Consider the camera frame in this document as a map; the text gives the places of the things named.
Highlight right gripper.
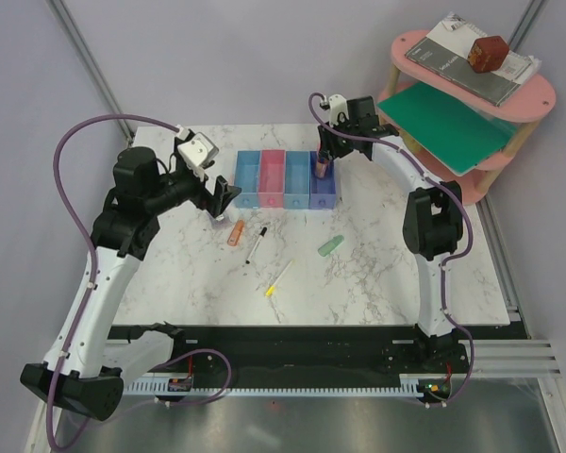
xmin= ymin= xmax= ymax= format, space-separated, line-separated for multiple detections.
xmin=316 ymin=113 xmax=358 ymax=162

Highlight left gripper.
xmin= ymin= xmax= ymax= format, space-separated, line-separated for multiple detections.
xmin=145 ymin=160 xmax=241 ymax=217

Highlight pink capped glue bottle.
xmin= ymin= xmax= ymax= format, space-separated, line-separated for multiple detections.
xmin=313 ymin=157 xmax=329 ymax=179

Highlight light blue drawer box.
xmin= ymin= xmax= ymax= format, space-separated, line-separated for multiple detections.
xmin=284 ymin=151 xmax=310 ymax=210

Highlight orange correction tape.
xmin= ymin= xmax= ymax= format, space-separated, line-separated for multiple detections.
xmin=227 ymin=219 xmax=244 ymax=246

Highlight purple drawer box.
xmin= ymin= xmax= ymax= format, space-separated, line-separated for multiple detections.
xmin=308 ymin=151 xmax=337 ymax=210

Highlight pink drawer box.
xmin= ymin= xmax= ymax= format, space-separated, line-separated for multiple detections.
xmin=258 ymin=149 xmax=286 ymax=208

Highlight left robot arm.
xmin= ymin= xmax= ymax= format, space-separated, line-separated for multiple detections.
xmin=20 ymin=135 xmax=241 ymax=421

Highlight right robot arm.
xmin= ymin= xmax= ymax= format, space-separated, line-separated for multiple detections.
xmin=308 ymin=92 xmax=474 ymax=372

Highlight black marker pen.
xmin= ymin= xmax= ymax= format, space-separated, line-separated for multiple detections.
xmin=245 ymin=226 xmax=268 ymax=265

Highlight yellow marker pen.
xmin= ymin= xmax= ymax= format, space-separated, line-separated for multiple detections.
xmin=265 ymin=260 xmax=294 ymax=297

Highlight green board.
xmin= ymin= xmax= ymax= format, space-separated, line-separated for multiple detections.
xmin=378 ymin=82 xmax=517 ymax=176

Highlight grey setup guide booklet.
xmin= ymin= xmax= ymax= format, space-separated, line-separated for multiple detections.
xmin=405 ymin=38 xmax=533 ymax=107

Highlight white paper sheets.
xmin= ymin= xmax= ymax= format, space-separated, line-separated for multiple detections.
xmin=426 ymin=12 xmax=541 ymax=84

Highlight red brown cube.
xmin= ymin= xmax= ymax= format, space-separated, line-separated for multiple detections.
xmin=467 ymin=36 xmax=509 ymax=74

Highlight pink wooden shelf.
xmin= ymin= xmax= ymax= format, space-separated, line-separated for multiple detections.
xmin=378 ymin=30 xmax=557 ymax=205

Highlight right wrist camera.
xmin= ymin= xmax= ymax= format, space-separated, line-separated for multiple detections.
xmin=325 ymin=94 xmax=349 ymax=126

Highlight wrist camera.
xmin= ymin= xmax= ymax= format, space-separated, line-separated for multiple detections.
xmin=175 ymin=132 xmax=219 ymax=181
xmin=325 ymin=94 xmax=349 ymax=126

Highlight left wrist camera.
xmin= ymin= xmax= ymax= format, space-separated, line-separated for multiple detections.
xmin=175 ymin=132 xmax=219 ymax=181

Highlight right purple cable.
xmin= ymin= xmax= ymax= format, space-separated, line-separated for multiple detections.
xmin=308 ymin=92 xmax=475 ymax=410

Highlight purple cable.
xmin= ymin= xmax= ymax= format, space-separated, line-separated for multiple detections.
xmin=308 ymin=92 xmax=475 ymax=410
xmin=46 ymin=114 xmax=190 ymax=450

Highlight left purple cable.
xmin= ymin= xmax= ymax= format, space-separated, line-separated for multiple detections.
xmin=46 ymin=114 xmax=190 ymax=450

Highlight white cable duct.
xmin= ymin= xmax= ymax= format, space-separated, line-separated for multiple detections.
xmin=124 ymin=374 xmax=424 ymax=398

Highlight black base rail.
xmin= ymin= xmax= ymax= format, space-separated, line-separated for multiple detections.
xmin=108 ymin=324 xmax=532 ymax=393

